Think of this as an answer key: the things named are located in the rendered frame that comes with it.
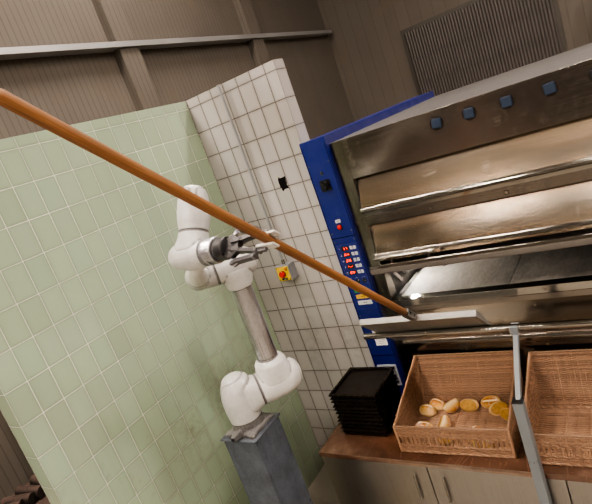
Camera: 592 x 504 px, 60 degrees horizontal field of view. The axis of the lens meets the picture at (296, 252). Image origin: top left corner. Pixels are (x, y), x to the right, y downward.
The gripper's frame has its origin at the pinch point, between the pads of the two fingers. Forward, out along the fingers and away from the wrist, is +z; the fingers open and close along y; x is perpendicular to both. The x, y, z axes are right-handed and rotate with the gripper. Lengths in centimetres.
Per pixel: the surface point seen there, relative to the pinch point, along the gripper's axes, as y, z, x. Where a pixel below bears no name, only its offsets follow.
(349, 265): -38, -48, -125
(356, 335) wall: -6, -60, -157
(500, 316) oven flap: -11, 24, -153
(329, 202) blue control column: -66, -48, -101
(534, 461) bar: 56, 40, -130
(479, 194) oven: -58, 29, -111
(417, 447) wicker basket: 54, -16, -143
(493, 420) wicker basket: 39, 15, -165
